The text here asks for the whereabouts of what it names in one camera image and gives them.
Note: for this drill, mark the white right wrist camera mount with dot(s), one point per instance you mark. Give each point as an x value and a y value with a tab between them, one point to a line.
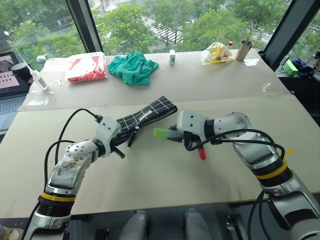
190	123

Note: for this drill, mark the red capped bottle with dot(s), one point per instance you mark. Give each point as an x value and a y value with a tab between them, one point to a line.
230	44

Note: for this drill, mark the flat clear plastic bag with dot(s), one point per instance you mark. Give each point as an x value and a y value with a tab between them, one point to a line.
38	98

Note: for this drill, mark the white paper sheet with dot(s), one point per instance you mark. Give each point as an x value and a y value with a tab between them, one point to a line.
252	62

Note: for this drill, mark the yellow tape tag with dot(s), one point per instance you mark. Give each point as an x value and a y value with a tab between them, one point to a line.
289	152

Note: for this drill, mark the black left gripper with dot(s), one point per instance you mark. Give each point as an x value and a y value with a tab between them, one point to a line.
119	140

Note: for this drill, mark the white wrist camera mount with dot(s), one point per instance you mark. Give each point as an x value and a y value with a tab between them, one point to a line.
190	123
107	130

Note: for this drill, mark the open laptop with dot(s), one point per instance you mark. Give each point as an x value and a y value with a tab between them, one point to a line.
10	87

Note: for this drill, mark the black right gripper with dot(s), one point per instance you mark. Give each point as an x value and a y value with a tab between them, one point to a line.
191	140

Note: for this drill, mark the red white plastic packet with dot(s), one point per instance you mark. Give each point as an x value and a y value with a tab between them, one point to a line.
86	67

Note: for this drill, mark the clear bag with yellow contents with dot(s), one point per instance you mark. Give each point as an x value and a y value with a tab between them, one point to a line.
217	53

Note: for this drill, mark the black cylinder speaker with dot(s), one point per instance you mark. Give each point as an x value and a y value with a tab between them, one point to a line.
21	72

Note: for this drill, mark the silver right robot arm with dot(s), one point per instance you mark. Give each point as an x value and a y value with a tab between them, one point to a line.
262	147

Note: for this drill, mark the green capped highlighter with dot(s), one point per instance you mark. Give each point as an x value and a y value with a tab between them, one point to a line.
160	132

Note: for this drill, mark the black white grid pouch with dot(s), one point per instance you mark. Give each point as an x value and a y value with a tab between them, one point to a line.
155	108

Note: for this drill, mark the green box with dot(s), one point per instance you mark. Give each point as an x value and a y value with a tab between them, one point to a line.
291	68

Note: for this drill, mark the red marker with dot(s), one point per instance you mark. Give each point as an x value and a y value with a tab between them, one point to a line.
202	154

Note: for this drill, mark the small white box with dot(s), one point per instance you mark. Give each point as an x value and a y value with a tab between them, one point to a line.
172	57

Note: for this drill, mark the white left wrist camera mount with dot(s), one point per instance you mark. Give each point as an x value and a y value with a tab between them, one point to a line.
107	130

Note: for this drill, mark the steel cup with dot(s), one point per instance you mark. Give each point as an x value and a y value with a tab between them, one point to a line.
243	51

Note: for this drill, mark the white nozzle glue bottle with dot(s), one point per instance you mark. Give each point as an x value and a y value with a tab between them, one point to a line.
40	80

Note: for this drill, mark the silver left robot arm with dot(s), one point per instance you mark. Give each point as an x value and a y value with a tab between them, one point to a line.
64	172

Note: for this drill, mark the dark blue cloth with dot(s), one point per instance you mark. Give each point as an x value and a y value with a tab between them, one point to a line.
303	67

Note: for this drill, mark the small clear plastic scrap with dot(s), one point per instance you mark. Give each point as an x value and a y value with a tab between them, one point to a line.
265	86

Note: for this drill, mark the grey rounded robot leg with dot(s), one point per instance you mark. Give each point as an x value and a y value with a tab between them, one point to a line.
135	226
198	225

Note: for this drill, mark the green crumpled cloth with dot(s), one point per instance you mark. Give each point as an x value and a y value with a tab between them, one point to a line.
132	67

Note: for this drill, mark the small white plastic piece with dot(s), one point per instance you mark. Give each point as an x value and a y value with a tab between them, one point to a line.
58	81

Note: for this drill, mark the pale teal kettle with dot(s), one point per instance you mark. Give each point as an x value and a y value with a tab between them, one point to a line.
41	58

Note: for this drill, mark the dark window frame post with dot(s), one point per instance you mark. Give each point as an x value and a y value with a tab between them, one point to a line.
287	32
85	25

